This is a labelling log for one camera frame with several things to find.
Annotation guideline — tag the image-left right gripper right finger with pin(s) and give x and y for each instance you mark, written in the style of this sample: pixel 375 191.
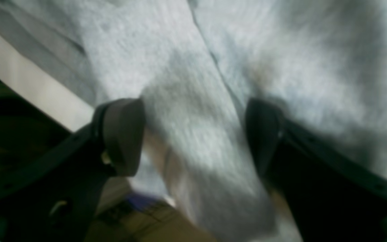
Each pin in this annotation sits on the image-left right gripper right finger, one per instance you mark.
pixel 331 198

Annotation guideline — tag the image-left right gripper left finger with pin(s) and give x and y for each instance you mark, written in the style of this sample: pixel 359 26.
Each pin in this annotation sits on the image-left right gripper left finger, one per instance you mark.
pixel 54 199

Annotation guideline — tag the grey T-shirt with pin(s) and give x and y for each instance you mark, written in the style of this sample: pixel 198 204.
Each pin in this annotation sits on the grey T-shirt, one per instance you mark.
pixel 196 63

